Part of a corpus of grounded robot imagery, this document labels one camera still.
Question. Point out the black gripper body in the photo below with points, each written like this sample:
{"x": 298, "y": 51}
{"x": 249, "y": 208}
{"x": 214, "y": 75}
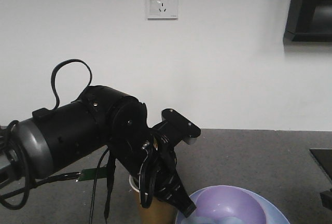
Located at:
{"x": 153, "y": 167}

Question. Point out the brown paper cup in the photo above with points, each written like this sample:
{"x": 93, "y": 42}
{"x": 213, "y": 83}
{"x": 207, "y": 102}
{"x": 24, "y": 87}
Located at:
{"x": 158, "y": 213}

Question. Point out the purple bowl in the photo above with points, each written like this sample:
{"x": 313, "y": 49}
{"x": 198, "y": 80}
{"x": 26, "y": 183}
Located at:
{"x": 227, "y": 201}

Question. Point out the light blue spoon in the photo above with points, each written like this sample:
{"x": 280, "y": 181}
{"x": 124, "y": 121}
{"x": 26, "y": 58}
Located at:
{"x": 223, "y": 220}

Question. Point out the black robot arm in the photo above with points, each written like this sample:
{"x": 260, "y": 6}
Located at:
{"x": 51, "y": 140}

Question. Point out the light blue plate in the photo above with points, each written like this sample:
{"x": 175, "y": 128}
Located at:
{"x": 273, "y": 214}

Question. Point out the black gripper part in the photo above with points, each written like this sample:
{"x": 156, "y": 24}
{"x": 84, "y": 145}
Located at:
{"x": 326, "y": 199}

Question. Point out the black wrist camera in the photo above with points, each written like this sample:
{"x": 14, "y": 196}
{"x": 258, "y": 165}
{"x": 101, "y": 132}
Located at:
{"x": 176, "y": 128}

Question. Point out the white wall socket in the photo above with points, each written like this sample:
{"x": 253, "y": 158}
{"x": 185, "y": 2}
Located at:
{"x": 161, "y": 9}

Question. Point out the black wall shelf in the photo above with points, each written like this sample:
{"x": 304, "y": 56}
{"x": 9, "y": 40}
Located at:
{"x": 309, "y": 20}

